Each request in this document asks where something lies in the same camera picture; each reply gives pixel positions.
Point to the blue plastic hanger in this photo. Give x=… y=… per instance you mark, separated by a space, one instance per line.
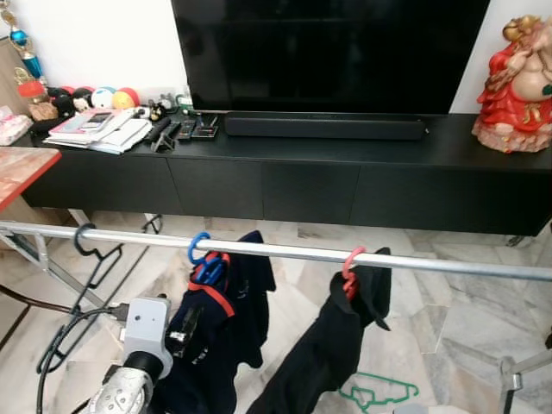
x=210 y=272

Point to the navy shirt with red collar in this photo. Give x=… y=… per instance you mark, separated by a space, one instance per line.
x=246 y=293

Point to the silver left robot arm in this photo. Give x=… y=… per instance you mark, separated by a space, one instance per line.
x=116 y=392

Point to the red plastic hanger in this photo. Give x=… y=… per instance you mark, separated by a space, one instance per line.
x=348 y=278

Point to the green plastic hanger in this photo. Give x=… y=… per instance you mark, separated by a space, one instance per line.
x=385 y=376

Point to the silver metal clothes rack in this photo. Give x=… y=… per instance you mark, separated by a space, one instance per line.
x=285 y=251

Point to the black shirt with green logo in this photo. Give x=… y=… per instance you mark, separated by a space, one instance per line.
x=319 y=354

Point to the black remote control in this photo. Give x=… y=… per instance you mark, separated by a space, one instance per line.
x=159 y=129

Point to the stack of papers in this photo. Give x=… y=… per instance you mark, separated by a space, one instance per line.
x=116 y=134

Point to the black TV console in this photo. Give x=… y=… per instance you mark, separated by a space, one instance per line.
x=345 y=185

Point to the marble table with red edge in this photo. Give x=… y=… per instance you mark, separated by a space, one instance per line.
x=21 y=168

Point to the orange round figurine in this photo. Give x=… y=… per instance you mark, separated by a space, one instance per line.
x=127 y=98

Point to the black soundbar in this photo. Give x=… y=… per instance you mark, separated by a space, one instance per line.
x=323 y=128

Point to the white round figurine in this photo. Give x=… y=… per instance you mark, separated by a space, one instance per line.
x=103 y=97

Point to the black round figurine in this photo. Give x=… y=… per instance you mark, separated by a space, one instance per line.
x=62 y=103

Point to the pink tissue pack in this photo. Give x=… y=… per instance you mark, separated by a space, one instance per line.
x=13 y=128

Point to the jar with red lid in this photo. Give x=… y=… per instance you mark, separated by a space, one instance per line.
x=33 y=88

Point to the red laughing Buddha statue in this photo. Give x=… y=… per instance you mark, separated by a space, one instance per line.
x=513 y=108

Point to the blue and gold trophy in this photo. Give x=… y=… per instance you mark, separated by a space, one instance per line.
x=32 y=62

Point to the black television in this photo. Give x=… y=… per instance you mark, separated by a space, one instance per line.
x=328 y=52

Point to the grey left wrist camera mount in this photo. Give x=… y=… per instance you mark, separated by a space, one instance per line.
x=145 y=332

